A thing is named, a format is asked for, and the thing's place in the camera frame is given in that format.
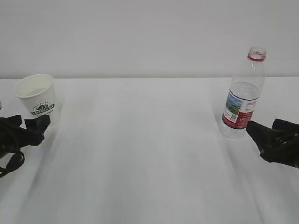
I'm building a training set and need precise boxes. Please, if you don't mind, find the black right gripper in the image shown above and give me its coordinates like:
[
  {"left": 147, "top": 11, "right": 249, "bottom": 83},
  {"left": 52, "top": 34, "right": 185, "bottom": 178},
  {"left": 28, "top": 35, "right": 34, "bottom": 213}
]
[{"left": 246, "top": 119, "right": 299, "bottom": 168}]

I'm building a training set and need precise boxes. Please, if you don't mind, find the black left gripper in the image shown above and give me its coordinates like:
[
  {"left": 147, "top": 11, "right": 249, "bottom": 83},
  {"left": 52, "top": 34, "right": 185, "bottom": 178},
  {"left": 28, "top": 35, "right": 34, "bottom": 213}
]
[{"left": 0, "top": 115, "right": 50, "bottom": 159}]

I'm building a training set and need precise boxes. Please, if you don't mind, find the white paper coffee cup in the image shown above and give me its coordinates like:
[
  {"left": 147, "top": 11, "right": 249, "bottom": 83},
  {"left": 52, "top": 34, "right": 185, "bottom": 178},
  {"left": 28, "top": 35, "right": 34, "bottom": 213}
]
[{"left": 14, "top": 74, "right": 59, "bottom": 126}]

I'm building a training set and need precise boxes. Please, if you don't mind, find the clear plastic water bottle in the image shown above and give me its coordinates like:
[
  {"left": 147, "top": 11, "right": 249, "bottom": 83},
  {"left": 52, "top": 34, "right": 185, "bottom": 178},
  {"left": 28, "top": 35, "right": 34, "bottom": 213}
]
[{"left": 219, "top": 46, "right": 266, "bottom": 138}]

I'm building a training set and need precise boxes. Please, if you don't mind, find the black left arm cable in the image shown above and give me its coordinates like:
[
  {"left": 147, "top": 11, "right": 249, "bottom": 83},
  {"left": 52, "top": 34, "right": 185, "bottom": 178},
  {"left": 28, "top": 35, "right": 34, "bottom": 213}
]
[{"left": 0, "top": 121, "right": 26, "bottom": 178}]

